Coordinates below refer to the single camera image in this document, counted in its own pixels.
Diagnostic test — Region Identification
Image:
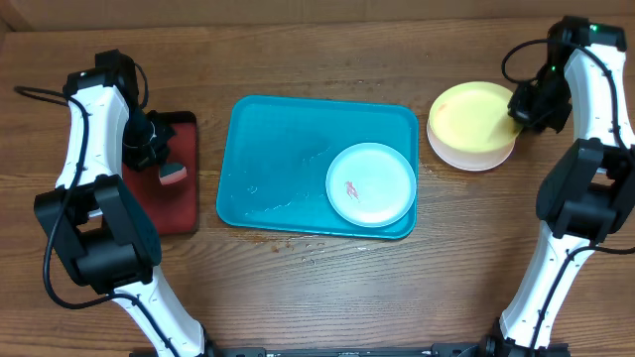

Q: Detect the red green sponge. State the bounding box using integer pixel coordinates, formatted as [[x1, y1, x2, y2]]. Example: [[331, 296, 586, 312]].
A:
[[159, 163, 188, 185]]

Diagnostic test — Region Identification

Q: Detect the yellow-green plate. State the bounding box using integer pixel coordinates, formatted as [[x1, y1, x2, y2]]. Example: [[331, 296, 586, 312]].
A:
[[428, 81, 521, 153]]

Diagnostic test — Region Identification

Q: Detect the white pink plate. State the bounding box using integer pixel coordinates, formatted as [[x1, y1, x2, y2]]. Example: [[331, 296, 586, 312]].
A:
[[427, 123, 515, 172]]

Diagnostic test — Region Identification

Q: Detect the light blue plate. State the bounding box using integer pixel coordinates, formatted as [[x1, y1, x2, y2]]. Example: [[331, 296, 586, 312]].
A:
[[325, 143, 417, 228]]

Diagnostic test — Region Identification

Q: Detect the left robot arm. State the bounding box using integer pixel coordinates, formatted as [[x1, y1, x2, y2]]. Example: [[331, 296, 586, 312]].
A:
[[22, 50, 215, 356]]

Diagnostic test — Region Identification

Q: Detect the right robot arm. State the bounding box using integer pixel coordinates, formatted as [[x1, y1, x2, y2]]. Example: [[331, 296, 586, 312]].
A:
[[479, 16, 634, 356]]

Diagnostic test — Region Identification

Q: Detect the dark red small tray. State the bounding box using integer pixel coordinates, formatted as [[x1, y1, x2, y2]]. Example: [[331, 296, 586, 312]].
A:
[[122, 111, 198, 236]]

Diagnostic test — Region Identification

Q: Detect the teal plastic tray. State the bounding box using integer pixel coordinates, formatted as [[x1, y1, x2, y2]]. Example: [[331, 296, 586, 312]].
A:
[[216, 95, 419, 240]]

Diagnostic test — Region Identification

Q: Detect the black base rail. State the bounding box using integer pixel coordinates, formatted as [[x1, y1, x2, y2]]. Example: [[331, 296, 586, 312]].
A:
[[202, 338, 571, 357]]

